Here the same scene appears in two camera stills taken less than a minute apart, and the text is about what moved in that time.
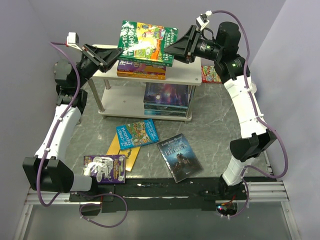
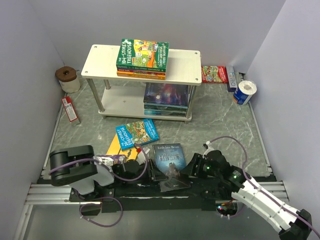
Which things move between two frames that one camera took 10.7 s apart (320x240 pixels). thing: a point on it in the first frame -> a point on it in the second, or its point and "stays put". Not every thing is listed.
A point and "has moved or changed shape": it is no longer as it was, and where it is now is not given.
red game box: (210, 75) stays put
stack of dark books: (166, 99) stays put
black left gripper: (103, 58) -> (153, 171)
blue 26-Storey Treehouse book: (137, 134) stays put
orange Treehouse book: (141, 75) stays put
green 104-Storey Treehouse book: (146, 43) has moved or changed shape
